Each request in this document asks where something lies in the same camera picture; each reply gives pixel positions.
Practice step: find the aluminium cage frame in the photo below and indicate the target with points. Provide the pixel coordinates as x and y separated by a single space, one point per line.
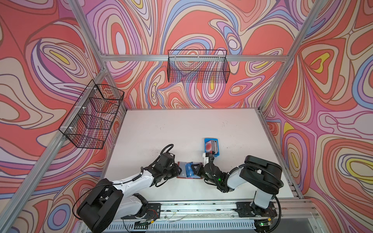
48 58

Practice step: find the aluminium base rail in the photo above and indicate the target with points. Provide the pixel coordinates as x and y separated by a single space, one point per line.
285 216

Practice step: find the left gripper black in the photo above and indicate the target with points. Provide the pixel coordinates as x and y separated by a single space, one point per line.
177 171

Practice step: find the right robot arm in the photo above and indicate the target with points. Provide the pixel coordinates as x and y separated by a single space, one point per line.
262 174

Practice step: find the blue plastic card tray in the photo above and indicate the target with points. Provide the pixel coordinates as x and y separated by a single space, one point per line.
208 139

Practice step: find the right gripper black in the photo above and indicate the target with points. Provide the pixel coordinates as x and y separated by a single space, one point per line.
198 165

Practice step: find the black wire basket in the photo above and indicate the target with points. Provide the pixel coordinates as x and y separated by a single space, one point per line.
89 122
198 66

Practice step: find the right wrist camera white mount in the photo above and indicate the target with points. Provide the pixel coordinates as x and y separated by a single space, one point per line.
207 157

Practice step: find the black wire basket back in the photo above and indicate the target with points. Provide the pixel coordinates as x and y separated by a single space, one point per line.
198 66

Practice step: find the stack of credit cards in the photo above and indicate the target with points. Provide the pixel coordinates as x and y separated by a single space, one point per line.
212 147

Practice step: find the black wire basket left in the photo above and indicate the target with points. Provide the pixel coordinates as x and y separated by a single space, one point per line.
89 122

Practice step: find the blue credit card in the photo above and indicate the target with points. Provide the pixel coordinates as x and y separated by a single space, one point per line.
190 169

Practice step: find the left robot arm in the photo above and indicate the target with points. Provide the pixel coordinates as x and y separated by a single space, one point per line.
108 201

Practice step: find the red leather card holder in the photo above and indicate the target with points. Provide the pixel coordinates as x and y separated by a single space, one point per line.
182 174

